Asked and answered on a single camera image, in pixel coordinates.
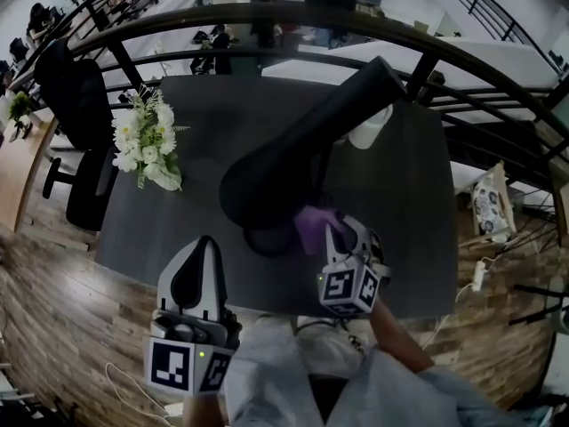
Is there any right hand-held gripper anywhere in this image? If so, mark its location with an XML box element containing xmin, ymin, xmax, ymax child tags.
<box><xmin>316</xmin><ymin>214</ymin><xmax>393</xmax><ymax>318</ymax></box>

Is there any white floor cable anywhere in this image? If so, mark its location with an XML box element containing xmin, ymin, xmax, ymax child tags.
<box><xmin>104</xmin><ymin>361</ymin><xmax>180</xmax><ymax>427</ymax></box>

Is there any white cup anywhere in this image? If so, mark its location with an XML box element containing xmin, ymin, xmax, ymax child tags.
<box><xmin>348</xmin><ymin>103</ymin><xmax>396</xmax><ymax>149</ymax></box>

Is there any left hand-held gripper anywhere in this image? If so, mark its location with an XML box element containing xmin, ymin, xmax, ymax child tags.
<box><xmin>142</xmin><ymin>235</ymin><xmax>244</xmax><ymax>398</ymax></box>

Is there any wooden desk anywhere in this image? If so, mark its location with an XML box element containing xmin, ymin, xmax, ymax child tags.
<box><xmin>0</xmin><ymin>116</ymin><xmax>60</xmax><ymax>234</ymax></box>

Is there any black office chair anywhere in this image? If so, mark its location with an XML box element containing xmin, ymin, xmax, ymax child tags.
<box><xmin>33</xmin><ymin>37</ymin><xmax>120</xmax><ymax>233</ymax></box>

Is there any purple cloth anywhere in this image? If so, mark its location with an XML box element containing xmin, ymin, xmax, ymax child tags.
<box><xmin>293</xmin><ymin>206</ymin><xmax>352</xmax><ymax>255</ymax></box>

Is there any floral cushion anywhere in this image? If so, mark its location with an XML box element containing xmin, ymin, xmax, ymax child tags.
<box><xmin>470</xmin><ymin>179</ymin><xmax>511</xmax><ymax>240</ymax></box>

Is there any light wooden chair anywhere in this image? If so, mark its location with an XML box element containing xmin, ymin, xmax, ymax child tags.
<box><xmin>456</xmin><ymin>161</ymin><xmax>520</xmax><ymax>245</ymax></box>

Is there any black metal railing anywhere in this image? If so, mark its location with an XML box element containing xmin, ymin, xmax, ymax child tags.
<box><xmin>8</xmin><ymin>0</ymin><xmax>569</xmax><ymax>213</ymax></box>

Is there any white power strip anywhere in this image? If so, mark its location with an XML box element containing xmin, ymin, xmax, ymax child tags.
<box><xmin>470</xmin><ymin>259</ymin><xmax>486</xmax><ymax>293</ymax></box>

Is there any person's right forearm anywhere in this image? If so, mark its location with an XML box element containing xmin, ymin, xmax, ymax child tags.
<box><xmin>370</xmin><ymin>302</ymin><xmax>436</xmax><ymax>375</ymax></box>

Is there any person's left forearm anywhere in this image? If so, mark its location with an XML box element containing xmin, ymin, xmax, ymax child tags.
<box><xmin>180</xmin><ymin>391</ymin><xmax>228</xmax><ymax>427</ymax></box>

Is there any person's light grey clothing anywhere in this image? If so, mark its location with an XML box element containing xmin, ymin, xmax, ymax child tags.
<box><xmin>223</xmin><ymin>312</ymin><xmax>555</xmax><ymax>427</ymax></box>

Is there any black lamp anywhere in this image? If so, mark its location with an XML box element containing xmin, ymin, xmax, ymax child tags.
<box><xmin>219</xmin><ymin>55</ymin><xmax>408</xmax><ymax>258</ymax></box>

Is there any white flower bouquet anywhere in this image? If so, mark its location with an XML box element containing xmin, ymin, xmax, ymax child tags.
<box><xmin>110</xmin><ymin>84</ymin><xmax>191</xmax><ymax>193</ymax></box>

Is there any small green potted plant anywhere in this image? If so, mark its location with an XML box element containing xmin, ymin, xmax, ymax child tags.
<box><xmin>7</xmin><ymin>90</ymin><xmax>36</xmax><ymax>126</ymax></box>

